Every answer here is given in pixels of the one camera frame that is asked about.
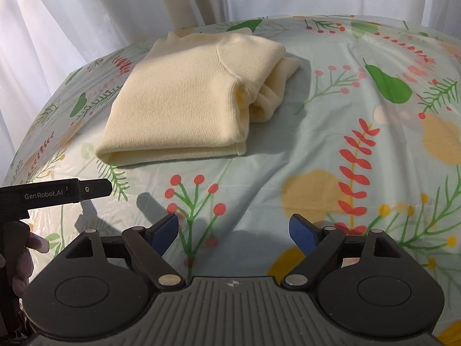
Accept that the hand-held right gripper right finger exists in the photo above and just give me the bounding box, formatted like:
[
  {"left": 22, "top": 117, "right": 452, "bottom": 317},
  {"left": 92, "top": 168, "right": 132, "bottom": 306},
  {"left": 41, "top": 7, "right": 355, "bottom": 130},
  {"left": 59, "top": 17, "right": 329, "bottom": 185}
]
[{"left": 280, "top": 213, "right": 401, "bottom": 290}]

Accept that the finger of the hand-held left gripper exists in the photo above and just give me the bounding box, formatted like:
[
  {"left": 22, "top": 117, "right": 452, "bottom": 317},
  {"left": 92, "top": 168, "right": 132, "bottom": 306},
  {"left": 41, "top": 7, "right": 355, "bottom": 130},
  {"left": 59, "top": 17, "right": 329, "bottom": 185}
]
[{"left": 77, "top": 178, "right": 113, "bottom": 200}]

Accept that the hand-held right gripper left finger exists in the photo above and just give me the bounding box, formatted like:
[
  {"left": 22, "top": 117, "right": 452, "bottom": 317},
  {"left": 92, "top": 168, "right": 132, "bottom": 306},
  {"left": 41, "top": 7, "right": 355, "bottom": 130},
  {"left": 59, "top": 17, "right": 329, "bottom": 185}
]
[{"left": 67, "top": 213, "right": 187, "bottom": 291}]

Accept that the cream knit sweater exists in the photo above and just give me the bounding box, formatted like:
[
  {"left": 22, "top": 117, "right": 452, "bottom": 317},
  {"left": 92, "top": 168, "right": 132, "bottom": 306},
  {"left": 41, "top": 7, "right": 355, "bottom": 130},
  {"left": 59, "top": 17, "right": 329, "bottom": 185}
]
[{"left": 95, "top": 31, "right": 302, "bottom": 168}]

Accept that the person's left hand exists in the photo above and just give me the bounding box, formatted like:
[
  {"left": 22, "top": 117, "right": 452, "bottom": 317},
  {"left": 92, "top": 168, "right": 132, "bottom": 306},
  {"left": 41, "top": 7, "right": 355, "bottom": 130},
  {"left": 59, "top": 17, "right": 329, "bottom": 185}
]
[{"left": 0, "top": 230, "right": 50, "bottom": 298}]

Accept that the floral printed bed sheet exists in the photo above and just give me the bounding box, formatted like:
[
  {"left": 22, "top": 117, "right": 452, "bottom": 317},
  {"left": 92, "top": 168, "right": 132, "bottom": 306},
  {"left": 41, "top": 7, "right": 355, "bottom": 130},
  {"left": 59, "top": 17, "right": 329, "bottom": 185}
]
[{"left": 2, "top": 14, "right": 461, "bottom": 346}]

